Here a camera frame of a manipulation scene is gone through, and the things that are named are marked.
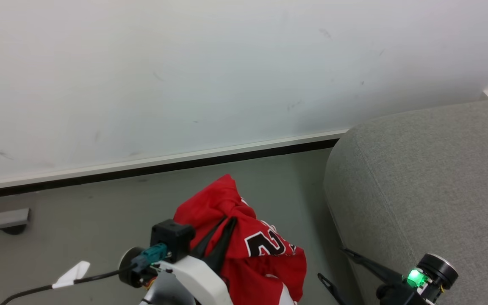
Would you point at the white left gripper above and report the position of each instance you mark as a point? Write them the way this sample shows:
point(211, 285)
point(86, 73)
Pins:
point(197, 277)

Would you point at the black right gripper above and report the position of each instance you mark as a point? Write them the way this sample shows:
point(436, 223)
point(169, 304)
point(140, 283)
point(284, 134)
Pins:
point(432, 271)

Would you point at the red basketball jersey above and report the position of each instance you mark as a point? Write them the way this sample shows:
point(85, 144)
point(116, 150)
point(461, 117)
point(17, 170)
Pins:
point(265, 250)

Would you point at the white and black baseboard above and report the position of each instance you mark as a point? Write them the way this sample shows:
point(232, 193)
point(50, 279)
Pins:
point(163, 163)

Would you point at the grey fabric sofa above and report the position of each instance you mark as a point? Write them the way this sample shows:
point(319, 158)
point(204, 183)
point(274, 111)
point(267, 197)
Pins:
point(430, 186)

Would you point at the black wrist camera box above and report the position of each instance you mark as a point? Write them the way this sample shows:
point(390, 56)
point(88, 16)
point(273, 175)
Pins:
point(172, 237)

